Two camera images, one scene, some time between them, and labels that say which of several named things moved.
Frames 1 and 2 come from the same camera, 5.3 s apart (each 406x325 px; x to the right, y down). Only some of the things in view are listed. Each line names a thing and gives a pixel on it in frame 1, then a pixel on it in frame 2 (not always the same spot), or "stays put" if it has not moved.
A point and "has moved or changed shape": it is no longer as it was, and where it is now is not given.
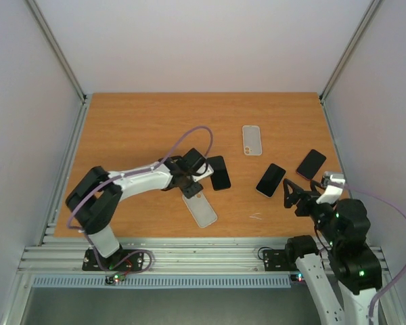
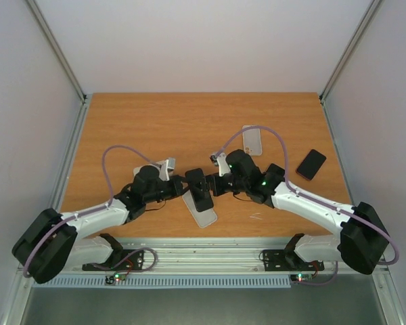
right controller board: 298,277 stays put
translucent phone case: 201,208 stays put
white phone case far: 252,139 stays put
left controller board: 114,278 stays put
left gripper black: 191,192 → 177,186
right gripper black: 302,202 → 212,185
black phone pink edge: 311,164 stays put
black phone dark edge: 220,177 has moved or changed shape
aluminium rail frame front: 170,255 stays put
